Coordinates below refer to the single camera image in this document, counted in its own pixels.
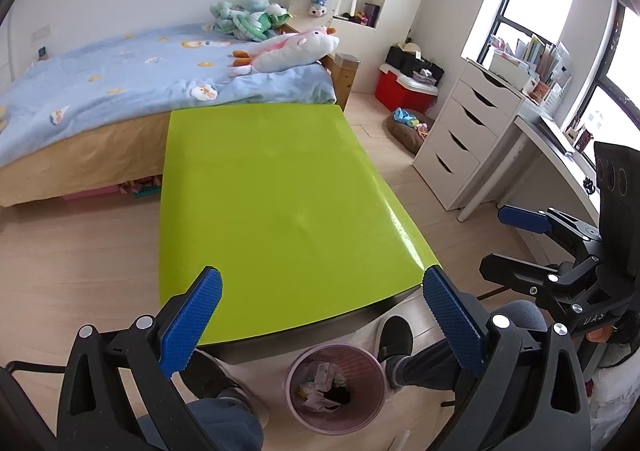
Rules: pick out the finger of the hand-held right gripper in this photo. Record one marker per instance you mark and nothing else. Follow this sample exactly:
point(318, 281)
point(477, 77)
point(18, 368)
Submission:
point(515, 273)
point(522, 218)

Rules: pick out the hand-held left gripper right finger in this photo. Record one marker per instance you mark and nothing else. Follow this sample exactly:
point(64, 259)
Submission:
point(452, 321)

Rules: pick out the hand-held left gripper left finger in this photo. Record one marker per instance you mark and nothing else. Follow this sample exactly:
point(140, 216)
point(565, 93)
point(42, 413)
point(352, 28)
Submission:
point(192, 316)

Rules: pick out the pink trash bin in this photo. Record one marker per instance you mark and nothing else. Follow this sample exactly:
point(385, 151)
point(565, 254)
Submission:
point(325, 423)

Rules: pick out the person's right forearm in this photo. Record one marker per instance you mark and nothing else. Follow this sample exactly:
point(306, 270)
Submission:
point(620, 396)

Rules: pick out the white desk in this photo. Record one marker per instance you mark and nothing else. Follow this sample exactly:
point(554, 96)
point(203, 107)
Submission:
point(545, 166)

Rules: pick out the person's right shoe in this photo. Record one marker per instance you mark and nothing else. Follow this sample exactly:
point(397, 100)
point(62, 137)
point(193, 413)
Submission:
point(395, 341)

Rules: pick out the person's shoe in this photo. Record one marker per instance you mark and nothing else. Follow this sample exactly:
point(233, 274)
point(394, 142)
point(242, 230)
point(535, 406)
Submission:
point(395, 341)
point(210, 376)

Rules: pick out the person's left shoe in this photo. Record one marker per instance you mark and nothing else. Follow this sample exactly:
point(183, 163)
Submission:
point(210, 376)

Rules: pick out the white drawer unit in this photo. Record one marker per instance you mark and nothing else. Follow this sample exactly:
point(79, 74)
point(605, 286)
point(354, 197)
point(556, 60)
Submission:
point(465, 141)

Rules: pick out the green low table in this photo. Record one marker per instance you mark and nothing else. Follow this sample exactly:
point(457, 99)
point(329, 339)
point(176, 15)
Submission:
point(275, 206)

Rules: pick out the brown pet bed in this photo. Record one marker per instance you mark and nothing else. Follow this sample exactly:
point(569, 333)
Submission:
point(405, 136)

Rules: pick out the blue green soft toy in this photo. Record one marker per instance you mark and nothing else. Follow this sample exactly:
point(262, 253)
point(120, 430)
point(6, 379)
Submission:
point(405, 117)

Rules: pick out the pink box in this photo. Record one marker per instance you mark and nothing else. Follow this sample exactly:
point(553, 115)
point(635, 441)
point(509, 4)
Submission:
point(92, 193)

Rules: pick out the row of books and papers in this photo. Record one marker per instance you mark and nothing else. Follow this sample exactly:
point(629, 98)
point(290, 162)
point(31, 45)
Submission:
point(535, 56)

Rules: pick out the red storage box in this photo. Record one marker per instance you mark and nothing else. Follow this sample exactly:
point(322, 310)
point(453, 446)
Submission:
point(400, 91)

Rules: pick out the black storage box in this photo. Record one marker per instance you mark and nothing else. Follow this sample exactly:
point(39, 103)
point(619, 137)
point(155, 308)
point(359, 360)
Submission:
point(407, 62)

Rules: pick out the bed with blue blanket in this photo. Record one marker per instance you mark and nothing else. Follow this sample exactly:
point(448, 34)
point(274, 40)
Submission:
point(125, 76)

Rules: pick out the white pink plush toy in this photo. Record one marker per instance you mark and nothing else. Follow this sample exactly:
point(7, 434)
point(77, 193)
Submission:
point(290, 51)

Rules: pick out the green plush toy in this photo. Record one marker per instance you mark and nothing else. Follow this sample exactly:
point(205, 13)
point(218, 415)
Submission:
point(250, 18)

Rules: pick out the wooden bed frame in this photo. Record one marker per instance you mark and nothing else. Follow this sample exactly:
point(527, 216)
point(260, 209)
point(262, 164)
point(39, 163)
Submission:
point(75, 161)

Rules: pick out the black chair frame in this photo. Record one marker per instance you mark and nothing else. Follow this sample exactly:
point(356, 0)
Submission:
point(20, 406)

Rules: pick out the wooden bed post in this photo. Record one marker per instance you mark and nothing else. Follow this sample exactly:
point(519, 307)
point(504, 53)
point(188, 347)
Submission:
point(345, 76)

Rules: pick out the white wall shelf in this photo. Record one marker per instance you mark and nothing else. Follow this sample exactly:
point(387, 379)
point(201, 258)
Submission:
point(390, 6)

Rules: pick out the small wall switch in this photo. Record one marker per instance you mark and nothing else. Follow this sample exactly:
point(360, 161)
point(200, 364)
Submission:
point(42, 53)

